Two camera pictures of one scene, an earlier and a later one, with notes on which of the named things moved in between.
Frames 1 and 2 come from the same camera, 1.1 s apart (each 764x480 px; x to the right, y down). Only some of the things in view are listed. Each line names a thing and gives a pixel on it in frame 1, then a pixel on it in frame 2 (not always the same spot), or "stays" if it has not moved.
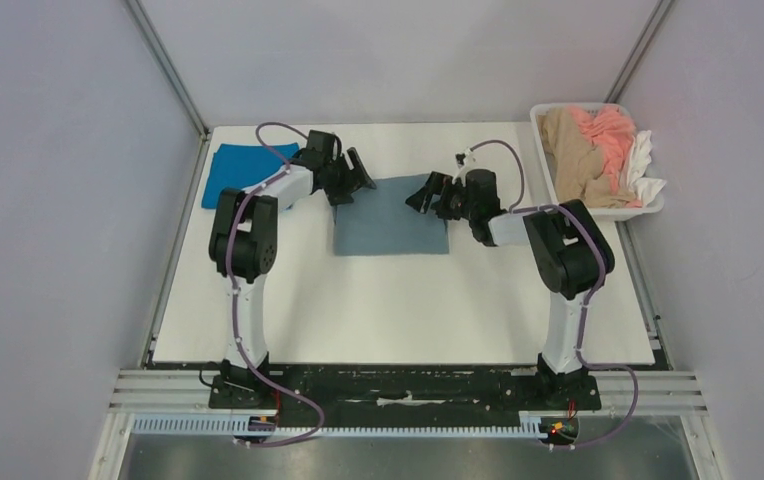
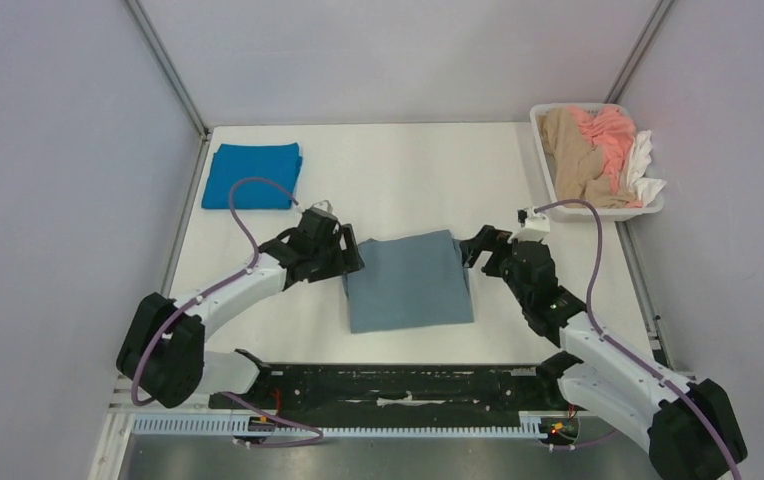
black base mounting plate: [406, 389] stays
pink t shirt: [614, 132] stays
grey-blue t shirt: [380, 221] to [409, 281]
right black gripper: [440, 196] to [494, 253]
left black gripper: [353, 179] to [347, 260]
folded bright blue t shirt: [234, 166] stays
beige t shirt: [577, 162] stays
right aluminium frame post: [616, 92] stays
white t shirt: [637, 161] stays
